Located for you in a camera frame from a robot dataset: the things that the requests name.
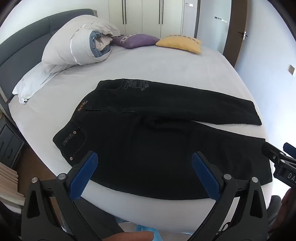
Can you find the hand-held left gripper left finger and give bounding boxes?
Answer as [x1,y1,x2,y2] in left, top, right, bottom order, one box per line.
[21,151,125,241]

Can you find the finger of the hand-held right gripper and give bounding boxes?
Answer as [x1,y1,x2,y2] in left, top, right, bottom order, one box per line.
[262,142,287,164]
[283,142,296,161]

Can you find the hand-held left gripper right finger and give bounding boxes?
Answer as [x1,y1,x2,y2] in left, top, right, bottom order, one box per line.
[185,151,270,241]

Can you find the black pants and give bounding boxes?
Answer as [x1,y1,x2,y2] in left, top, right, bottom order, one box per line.
[53,78,272,201]

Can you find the person's right forearm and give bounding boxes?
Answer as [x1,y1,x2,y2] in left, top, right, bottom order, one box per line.
[281,189,296,232]

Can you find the person's left hand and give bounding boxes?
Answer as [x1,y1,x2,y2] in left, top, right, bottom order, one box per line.
[107,230,155,241]

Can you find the blue cloth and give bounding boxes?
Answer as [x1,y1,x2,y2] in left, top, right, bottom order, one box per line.
[135,228,163,241]

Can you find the beige curtain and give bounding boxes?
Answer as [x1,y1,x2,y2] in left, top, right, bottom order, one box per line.
[0,162,25,205]

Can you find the dark nightstand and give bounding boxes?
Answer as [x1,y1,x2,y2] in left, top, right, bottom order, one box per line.
[0,123,25,169]

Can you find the white pillow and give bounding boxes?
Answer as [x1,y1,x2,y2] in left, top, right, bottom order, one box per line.
[12,61,70,104]

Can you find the white bed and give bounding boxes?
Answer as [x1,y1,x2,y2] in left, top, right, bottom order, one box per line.
[8,43,275,234]

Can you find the rolled white duvet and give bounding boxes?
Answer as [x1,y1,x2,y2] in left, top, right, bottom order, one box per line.
[42,17,121,72]

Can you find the yellow cushion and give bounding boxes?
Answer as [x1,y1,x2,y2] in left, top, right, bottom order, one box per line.
[155,35,203,54]

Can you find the brown door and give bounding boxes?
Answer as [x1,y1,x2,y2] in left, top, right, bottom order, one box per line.
[223,0,248,67]

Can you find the grey bed headboard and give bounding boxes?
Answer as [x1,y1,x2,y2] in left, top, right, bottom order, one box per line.
[0,9,97,116]

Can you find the purple cushion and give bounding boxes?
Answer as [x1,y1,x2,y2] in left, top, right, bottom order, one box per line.
[112,34,160,49]

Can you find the white wardrobe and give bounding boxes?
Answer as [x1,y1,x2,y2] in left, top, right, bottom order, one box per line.
[108,0,200,39]

